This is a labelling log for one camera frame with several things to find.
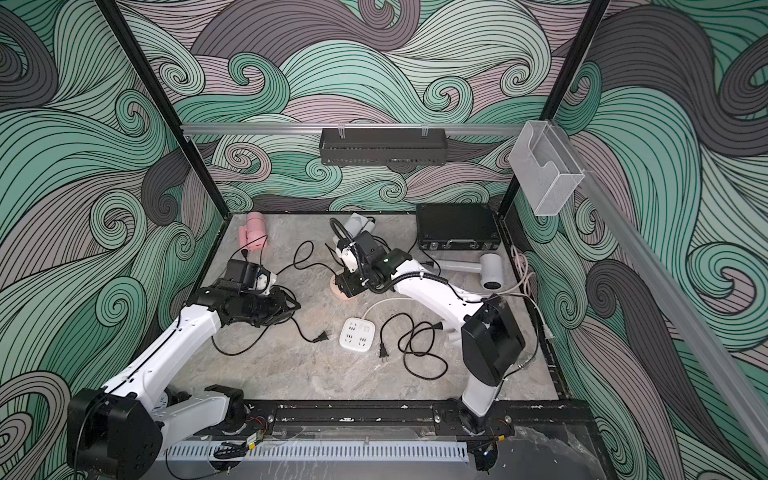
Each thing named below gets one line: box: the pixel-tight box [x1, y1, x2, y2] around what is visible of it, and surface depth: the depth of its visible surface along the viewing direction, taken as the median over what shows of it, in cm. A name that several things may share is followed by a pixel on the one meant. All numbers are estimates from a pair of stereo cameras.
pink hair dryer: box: [238, 211, 269, 251], surface depth 112 cm
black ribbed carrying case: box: [416, 203, 501, 251], surface depth 109 cm
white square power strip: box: [339, 317, 376, 352], surface depth 87 cm
